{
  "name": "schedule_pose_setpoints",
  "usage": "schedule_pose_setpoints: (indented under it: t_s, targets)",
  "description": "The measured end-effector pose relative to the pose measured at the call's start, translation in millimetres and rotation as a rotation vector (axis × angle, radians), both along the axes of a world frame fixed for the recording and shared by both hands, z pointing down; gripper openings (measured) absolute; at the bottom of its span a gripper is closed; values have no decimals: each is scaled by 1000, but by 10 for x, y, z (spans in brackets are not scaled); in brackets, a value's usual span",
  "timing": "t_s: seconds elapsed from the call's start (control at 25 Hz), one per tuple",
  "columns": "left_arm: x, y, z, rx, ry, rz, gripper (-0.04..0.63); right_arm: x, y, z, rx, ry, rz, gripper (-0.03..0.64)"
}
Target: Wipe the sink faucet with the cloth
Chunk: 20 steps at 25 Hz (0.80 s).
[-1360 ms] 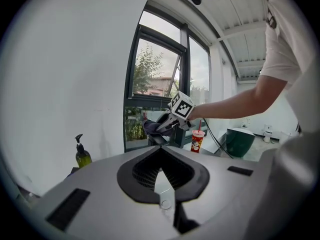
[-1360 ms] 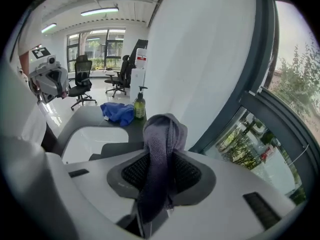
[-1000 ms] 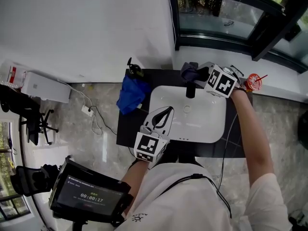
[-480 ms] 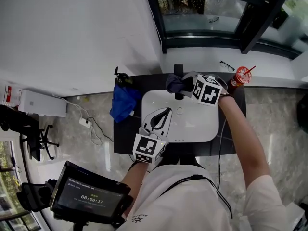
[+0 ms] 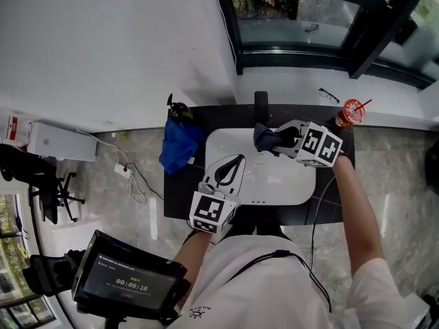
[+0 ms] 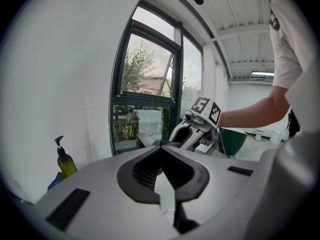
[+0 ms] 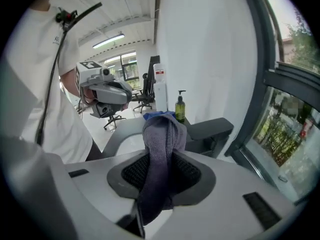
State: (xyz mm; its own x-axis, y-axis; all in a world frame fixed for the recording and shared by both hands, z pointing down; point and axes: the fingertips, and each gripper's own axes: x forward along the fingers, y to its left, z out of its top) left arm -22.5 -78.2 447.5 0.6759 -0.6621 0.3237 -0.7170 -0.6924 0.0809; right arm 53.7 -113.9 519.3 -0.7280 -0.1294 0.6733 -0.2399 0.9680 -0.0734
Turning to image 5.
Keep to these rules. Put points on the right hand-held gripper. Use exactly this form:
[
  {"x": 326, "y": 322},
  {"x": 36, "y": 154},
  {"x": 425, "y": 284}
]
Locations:
[{"x": 319, "y": 146}]

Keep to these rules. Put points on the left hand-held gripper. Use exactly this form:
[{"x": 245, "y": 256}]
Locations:
[{"x": 209, "y": 211}]

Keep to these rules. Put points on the dark grey cloth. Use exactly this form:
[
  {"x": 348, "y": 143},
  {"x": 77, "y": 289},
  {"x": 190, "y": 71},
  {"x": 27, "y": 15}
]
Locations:
[{"x": 267, "y": 139}]

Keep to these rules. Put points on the black faucet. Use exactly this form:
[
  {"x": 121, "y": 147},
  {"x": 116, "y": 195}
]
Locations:
[{"x": 262, "y": 108}]

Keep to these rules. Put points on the person's left forearm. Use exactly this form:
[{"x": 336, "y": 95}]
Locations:
[{"x": 192, "y": 266}]

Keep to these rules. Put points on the person's right forearm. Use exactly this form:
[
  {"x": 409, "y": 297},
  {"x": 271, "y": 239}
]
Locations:
[{"x": 356, "y": 211}]

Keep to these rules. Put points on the blue cloth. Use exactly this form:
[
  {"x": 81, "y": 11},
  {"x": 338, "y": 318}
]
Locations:
[{"x": 180, "y": 146}]

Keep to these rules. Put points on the white sink basin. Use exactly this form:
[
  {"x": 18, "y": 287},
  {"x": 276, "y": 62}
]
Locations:
[{"x": 284, "y": 183}]

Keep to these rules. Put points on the black eyeglasses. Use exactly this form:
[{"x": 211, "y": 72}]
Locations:
[{"x": 328, "y": 95}]

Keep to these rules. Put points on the red drink cup with straw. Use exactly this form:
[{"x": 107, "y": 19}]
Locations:
[{"x": 351, "y": 113}]

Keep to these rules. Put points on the green soap pump bottle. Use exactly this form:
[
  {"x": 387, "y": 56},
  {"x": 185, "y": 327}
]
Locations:
[{"x": 181, "y": 110}]

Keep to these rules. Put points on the dark wooden vanity cabinet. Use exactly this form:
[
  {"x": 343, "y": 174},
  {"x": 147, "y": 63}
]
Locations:
[{"x": 329, "y": 214}]

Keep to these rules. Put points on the white power strip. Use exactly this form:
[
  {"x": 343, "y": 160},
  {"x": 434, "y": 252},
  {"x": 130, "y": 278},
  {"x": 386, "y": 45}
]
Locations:
[{"x": 122, "y": 170}]

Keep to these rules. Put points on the dark framed window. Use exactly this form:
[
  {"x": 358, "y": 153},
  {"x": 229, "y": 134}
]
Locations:
[
  {"x": 363, "y": 46},
  {"x": 13, "y": 252}
]

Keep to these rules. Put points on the person's white shirt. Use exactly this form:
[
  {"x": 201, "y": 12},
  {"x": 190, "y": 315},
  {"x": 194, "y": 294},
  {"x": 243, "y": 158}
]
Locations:
[{"x": 267, "y": 293}]

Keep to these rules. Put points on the black chest-mounted monitor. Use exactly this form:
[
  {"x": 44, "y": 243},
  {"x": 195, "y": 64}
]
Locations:
[{"x": 127, "y": 286}]

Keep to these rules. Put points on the white box appliance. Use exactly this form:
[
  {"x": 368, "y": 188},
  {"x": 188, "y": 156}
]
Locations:
[{"x": 61, "y": 142}]

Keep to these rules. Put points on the black mesh office chair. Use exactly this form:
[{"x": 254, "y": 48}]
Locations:
[{"x": 48, "y": 273}]

